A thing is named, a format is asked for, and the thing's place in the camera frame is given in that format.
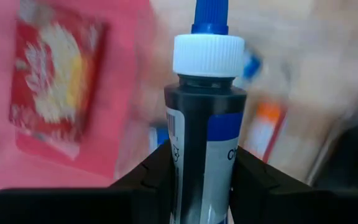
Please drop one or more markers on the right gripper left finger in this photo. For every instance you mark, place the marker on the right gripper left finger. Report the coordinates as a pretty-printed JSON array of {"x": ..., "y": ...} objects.
[{"x": 73, "y": 207}]

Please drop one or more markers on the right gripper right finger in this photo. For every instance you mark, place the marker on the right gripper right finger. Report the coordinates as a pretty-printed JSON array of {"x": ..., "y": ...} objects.
[{"x": 291, "y": 205}]

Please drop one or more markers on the orange capped red bottle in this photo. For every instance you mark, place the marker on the orange capped red bottle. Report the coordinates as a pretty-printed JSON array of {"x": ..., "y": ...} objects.
[{"x": 266, "y": 130}]

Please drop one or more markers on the dark blue ink bottle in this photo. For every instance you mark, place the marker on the dark blue ink bottle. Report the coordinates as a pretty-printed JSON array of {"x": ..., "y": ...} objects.
[{"x": 204, "y": 102}]

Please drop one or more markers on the blue bottle white label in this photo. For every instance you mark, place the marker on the blue bottle white label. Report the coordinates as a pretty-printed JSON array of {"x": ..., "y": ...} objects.
[{"x": 252, "y": 67}]

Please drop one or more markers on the red snack packet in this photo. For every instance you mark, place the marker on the red snack packet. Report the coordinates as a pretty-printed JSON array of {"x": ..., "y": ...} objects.
[{"x": 51, "y": 77}]

